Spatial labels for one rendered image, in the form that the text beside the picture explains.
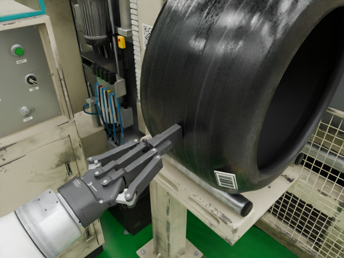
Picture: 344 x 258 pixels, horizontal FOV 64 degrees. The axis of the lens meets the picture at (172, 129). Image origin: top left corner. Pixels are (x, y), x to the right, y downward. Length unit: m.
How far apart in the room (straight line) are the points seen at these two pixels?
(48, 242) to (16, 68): 0.69
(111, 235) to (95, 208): 1.36
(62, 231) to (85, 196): 0.05
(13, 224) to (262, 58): 0.43
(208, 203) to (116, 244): 1.05
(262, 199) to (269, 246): 0.91
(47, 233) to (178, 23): 0.40
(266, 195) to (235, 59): 0.57
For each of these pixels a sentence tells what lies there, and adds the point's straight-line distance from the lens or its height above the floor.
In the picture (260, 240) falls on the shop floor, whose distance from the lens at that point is 1.82.
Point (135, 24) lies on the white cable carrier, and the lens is 0.91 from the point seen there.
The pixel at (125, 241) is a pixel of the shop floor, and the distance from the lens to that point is 1.76.
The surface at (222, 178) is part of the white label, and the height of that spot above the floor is 1.08.
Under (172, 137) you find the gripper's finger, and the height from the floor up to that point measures 1.16.
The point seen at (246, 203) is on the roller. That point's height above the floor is 0.92.
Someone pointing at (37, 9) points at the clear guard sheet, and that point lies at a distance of 0.98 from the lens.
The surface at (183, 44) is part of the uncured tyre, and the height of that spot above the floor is 1.31.
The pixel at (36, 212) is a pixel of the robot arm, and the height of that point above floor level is 1.16.
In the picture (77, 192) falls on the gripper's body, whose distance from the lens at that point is 0.43.
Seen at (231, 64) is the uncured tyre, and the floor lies 1.30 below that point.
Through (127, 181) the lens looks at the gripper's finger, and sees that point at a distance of 0.47.
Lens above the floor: 1.47
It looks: 36 degrees down
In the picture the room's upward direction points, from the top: straight up
